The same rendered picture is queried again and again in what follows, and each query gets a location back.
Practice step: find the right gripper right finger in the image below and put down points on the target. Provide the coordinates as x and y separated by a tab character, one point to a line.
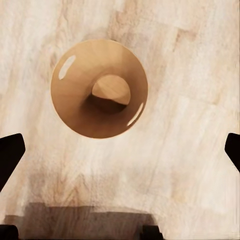
232	148

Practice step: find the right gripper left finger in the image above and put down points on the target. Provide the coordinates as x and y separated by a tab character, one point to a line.
12	148

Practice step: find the trash can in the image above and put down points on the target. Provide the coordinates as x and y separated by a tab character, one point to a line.
104	91

